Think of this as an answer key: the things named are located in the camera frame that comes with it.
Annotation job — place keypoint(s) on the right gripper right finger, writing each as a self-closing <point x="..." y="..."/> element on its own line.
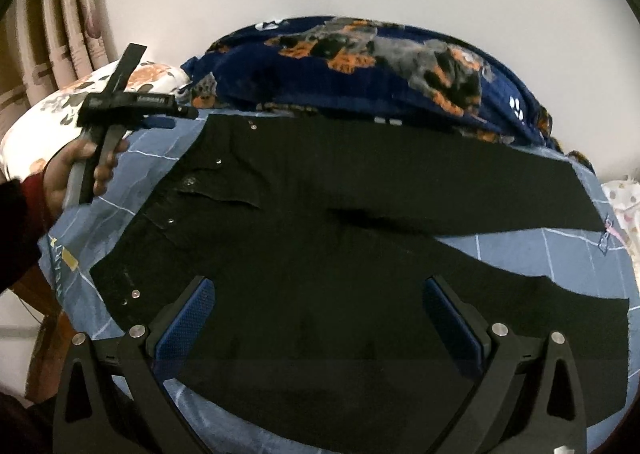
<point x="526" y="395"/>

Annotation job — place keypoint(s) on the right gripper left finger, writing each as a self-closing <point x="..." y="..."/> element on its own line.
<point x="112" y="398"/>

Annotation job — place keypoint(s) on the black denim pants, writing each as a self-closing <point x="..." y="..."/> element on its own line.
<point x="318" y="236"/>

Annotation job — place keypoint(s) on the dark left sleeve forearm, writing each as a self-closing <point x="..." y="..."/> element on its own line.
<point x="25" y="218"/>

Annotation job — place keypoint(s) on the person's left hand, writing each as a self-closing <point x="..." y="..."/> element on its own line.
<point x="56" y="175"/>

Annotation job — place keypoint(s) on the white floral pillow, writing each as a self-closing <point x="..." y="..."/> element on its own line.
<point x="50" y="124"/>

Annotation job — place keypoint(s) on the beige striped curtain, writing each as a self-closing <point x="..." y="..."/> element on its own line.
<point x="46" y="45"/>

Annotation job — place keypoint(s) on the white dotted cloth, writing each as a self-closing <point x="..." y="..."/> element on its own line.
<point x="624" y="197"/>

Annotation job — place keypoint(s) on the navy dog print blanket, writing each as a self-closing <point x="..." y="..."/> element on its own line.
<point x="370" y="69"/>

